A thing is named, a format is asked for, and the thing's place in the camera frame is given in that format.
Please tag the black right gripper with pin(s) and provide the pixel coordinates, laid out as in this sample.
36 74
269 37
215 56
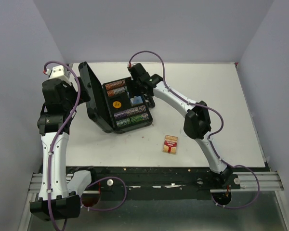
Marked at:
129 83

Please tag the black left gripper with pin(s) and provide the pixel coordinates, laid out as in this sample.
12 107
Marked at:
84 96

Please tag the blue playing card deck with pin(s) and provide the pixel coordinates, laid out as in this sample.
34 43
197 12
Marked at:
136 100

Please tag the brown white poker chip stack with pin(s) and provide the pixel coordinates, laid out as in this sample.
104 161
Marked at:
116 91

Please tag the orange big blind button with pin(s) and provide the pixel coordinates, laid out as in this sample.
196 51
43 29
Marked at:
117 104

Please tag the black poker chip case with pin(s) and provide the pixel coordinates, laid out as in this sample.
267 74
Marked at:
100 109

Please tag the red playing card deck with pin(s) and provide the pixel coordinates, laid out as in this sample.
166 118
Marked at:
170 144

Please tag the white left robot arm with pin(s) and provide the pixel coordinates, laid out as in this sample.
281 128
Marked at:
58 198

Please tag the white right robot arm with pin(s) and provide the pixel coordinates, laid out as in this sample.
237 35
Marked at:
197 123

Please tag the purple chip row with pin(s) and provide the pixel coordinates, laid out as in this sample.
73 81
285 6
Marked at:
130 112

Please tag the green blue chip row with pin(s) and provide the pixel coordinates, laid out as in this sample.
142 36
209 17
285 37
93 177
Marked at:
132 120

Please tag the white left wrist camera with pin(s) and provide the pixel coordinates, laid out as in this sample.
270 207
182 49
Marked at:
59 72

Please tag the black mounting rail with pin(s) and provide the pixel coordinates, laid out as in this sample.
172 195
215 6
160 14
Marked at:
154 183

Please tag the aluminium frame rail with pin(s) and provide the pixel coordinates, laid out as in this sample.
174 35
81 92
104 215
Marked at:
267 181

